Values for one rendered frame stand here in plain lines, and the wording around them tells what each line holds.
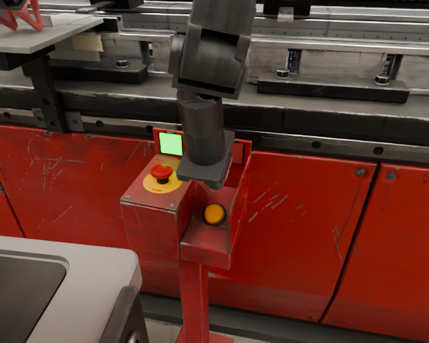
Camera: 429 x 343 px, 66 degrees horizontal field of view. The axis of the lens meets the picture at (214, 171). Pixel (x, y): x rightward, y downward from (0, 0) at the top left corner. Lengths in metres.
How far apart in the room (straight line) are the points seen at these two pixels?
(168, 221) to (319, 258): 0.48
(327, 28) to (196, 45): 0.70
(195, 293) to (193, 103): 0.50
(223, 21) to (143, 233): 0.40
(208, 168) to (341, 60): 0.43
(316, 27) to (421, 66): 0.33
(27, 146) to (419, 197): 0.93
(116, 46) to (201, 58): 0.51
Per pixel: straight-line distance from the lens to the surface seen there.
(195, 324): 0.91
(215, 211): 0.63
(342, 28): 1.04
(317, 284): 1.02
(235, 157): 0.64
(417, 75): 0.83
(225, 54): 0.37
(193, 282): 0.77
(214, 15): 0.36
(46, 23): 0.81
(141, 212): 0.59
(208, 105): 0.41
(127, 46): 0.85
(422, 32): 1.08
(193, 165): 0.48
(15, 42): 0.71
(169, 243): 0.62
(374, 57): 0.80
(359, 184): 0.78
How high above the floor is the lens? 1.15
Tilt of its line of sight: 35 degrees down
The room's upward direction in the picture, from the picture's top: straight up
